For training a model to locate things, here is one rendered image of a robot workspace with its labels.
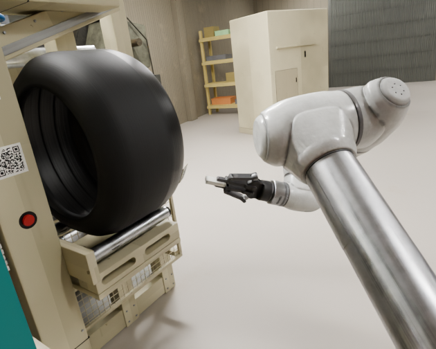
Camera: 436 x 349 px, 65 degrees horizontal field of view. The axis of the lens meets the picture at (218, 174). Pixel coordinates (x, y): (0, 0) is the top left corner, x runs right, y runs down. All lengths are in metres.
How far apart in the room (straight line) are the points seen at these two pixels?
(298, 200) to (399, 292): 0.74
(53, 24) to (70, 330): 1.08
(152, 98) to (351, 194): 0.62
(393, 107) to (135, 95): 0.63
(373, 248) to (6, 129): 0.83
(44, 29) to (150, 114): 0.66
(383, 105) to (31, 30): 1.20
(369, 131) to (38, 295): 0.92
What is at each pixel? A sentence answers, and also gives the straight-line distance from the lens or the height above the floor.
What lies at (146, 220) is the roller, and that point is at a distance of 1.17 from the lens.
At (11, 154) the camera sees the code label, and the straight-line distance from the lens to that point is 0.98.
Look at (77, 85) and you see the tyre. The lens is 0.96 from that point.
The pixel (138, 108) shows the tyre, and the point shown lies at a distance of 0.96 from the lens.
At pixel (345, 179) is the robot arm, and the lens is 0.62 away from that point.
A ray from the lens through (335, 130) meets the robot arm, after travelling 0.66.
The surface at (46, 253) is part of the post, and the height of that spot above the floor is 0.95.
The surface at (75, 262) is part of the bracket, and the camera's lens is 1.06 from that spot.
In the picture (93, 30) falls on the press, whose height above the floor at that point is 2.00.
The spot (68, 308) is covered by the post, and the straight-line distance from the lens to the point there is 1.16.
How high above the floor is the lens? 1.40
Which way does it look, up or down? 19 degrees down
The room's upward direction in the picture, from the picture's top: 7 degrees counter-clockwise
